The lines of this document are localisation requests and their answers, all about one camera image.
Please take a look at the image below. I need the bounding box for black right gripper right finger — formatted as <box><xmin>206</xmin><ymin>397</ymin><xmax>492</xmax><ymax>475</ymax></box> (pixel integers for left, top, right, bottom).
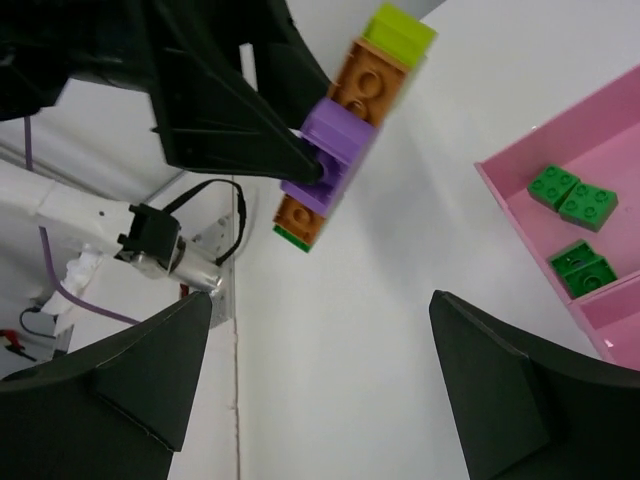
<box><xmin>429</xmin><ymin>291</ymin><xmax>639</xmax><ymax>479</ymax></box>

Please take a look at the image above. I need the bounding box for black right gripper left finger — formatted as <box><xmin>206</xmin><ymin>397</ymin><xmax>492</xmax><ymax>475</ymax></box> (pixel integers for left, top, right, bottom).
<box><xmin>1</xmin><ymin>293</ymin><xmax>212</xmax><ymax>479</ymax></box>

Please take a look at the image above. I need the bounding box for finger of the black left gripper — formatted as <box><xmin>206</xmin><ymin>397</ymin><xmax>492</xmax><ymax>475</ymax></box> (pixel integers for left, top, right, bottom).
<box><xmin>152</xmin><ymin>44</ymin><xmax>325</xmax><ymax>184</ymax></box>

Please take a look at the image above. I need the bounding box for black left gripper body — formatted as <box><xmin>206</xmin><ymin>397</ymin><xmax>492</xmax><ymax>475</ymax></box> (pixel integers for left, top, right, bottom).
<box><xmin>1</xmin><ymin>1</ymin><xmax>328</xmax><ymax>120</ymax></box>

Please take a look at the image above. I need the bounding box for brown lego plate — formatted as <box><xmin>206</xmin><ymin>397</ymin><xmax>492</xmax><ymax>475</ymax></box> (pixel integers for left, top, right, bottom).
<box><xmin>274</xmin><ymin>39</ymin><xmax>410</xmax><ymax>248</ymax></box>

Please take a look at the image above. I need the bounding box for purple butterfly lego brick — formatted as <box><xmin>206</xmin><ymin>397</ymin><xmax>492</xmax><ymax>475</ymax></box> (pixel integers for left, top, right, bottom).
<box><xmin>280</xmin><ymin>98</ymin><xmax>377</xmax><ymax>217</ymax></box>

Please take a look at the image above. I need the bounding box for lime lego brick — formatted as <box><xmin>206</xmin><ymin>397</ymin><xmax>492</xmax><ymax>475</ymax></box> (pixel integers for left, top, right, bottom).
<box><xmin>362</xmin><ymin>2</ymin><xmax>438</xmax><ymax>67</ymax></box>

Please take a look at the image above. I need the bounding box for green rounded lego brick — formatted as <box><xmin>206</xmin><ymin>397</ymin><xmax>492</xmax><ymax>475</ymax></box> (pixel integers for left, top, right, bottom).
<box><xmin>558</xmin><ymin>182</ymin><xmax>618</xmax><ymax>232</ymax></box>

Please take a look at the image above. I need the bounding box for dark green lego brick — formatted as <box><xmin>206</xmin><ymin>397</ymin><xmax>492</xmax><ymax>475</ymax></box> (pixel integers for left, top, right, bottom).
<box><xmin>527</xmin><ymin>164</ymin><xmax>580</xmax><ymax>211</ymax></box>

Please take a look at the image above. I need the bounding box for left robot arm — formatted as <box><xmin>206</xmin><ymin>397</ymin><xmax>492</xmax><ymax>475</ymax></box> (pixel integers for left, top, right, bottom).
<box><xmin>1</xmin><ymin>1</ymin><xmax>329</xmax><ymax>292</ymax></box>

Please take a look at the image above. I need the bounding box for pink divided container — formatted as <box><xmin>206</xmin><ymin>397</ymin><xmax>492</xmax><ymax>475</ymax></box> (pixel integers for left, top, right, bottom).
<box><xmin>476</xmin><ymin>68</ymin><xmax>639</xmax><ymax>369</ymax></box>

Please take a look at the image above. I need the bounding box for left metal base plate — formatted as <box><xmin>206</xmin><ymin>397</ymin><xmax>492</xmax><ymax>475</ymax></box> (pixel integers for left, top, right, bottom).
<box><xmin>170</xmin><ymin>213</ymin><xmax>235</xmax><ymax>329</ymax></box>

